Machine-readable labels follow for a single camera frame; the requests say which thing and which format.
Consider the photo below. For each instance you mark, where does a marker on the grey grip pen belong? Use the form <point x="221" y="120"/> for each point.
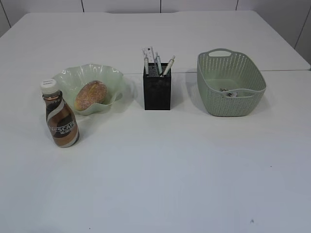
<point x="159" y="65"/>

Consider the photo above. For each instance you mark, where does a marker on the cream grip pen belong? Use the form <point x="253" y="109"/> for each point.
<point x="168" y="67"/>

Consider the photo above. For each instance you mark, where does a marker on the blue grip pen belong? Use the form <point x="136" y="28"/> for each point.
<point x="146" y="65"/>

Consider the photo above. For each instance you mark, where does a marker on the clear plastic ruler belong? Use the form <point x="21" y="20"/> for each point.
<point x="150" y="54"/>

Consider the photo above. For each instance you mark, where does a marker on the sugared bread roll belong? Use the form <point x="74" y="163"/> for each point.
<point x="92" y="92"/>

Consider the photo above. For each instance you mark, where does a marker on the pink paper ball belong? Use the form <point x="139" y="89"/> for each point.
<point x="229" y="93"/>

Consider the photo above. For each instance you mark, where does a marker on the brown Nescafe coffee bottle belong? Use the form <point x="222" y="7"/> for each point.
<point x="60" y="118"/>

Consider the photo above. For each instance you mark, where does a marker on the black mesh pen holder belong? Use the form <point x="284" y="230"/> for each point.
<point x="156" y="89"/>

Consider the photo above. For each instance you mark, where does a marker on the green woven plastic basket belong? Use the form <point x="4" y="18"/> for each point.
<point x="223" y="68"/>

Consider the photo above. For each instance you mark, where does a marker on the green wavy glass plate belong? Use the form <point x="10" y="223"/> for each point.
<point x="73" y="79"/>

